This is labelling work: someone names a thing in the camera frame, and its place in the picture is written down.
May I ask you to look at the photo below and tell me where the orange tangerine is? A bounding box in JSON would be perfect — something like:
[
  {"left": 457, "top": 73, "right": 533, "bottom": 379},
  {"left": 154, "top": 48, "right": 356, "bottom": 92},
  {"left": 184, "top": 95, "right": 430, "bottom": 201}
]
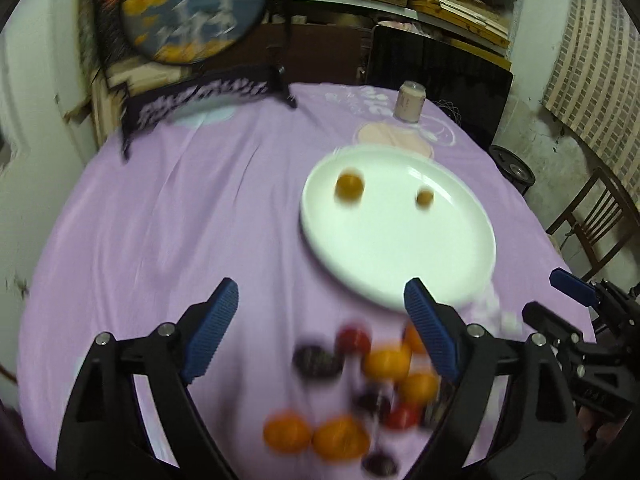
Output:
[
  {"left": 262, "top": 412, "right": 312, "bottom": 455},
  {"left": 311, "top": 415, "right": 371, "bottom": 463},
  {"left": 402, "top": 323, "right": 427, "bottom": 356},
  {"left": 361, "top": 347, "right": 412, "bottom": 382},
  {"left": 397, "top": 372, "right": 439, "bottom": 406}
]

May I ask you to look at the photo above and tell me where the red cherry tomato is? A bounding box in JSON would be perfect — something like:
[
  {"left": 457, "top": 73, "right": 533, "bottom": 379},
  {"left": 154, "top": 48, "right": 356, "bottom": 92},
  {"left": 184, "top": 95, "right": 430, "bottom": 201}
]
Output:
[
  {"left": 334, "top": 325, "right": 372, "bottom": 356},
  {"left": 383, "top": 403, "right": 422, "bottom": 432}
]

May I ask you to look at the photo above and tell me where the large dark plum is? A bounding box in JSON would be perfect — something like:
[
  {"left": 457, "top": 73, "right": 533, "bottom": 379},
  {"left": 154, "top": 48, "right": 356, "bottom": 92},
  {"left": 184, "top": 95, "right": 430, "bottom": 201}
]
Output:
[{"left": 292, "top": 344, "right": 344, "bottom": 382}]

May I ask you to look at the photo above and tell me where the wooden chair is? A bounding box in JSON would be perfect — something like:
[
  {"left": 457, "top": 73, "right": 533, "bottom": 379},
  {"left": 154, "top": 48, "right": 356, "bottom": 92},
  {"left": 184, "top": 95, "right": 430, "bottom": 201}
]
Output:
[{"left": 546, "top": 167, "right": 639, "bottom": 281}]

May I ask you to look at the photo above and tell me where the black speaker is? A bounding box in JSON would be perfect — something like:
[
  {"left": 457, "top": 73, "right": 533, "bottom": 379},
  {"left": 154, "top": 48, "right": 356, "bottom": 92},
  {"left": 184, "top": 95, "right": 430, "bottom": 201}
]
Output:
[{"left": 488, "top": 145, "right": 536, "bottom": 195}]

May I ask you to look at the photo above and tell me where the small olive kumquat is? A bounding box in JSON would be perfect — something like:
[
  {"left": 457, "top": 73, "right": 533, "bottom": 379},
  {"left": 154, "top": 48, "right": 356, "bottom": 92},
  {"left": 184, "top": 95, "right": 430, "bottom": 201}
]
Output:
[{"left": 416, "top": 188, "right": 434, "bottom": 208}]

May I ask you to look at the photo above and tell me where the patterned curtain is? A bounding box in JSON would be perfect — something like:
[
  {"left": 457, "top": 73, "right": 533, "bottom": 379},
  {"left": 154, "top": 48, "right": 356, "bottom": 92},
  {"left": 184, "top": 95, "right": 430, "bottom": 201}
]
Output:
[{"left": 542, "top": 0, "right": 639, "bottom": 194}]

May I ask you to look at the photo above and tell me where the white oval plate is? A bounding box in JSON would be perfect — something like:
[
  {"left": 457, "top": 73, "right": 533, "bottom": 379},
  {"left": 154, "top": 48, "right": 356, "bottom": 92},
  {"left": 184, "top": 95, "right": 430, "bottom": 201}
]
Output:
[{"left": 299, "top": 144, "right": 497, "bottom": 310}]

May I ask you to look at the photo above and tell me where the purple tablecloth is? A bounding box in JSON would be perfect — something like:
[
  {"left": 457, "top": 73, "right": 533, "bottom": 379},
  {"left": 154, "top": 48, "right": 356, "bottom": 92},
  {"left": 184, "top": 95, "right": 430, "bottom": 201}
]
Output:
[{"left": 17, "top": 84, "right": 591, "bottom": 479}]

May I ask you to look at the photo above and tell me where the yellow-orange fruit on plate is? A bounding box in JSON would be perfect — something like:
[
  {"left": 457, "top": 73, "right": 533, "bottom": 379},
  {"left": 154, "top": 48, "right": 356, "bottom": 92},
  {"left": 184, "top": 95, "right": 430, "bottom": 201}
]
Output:
[{"left": 334, "top": 172, "right": 364, "bottom": 203}]

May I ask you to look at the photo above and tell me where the black carved ornament stand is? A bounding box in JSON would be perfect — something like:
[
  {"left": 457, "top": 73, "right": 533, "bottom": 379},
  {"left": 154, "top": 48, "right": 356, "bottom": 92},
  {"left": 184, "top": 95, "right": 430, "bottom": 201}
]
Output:
[{"left": 118, "top": 44, "right": 298, "bottom": 162}]

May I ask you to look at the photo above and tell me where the round painted screen ornament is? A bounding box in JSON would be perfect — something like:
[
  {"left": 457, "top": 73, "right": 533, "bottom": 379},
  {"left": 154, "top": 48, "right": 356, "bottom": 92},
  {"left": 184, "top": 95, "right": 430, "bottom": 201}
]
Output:
[{"left": 118, "top": 0, "right": 270, "bottom": 66}]

